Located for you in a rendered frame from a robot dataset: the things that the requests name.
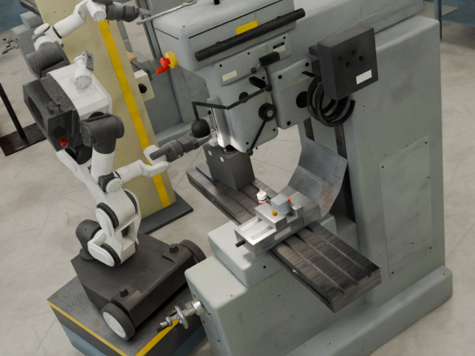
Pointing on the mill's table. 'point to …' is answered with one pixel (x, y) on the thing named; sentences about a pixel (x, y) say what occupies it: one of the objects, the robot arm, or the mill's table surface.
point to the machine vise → (297, 212)
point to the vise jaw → (263, 211)
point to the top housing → (216, 27)
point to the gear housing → (244, 61)
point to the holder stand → (229, 165)
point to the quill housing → (245, 111)
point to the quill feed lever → (268, 112)
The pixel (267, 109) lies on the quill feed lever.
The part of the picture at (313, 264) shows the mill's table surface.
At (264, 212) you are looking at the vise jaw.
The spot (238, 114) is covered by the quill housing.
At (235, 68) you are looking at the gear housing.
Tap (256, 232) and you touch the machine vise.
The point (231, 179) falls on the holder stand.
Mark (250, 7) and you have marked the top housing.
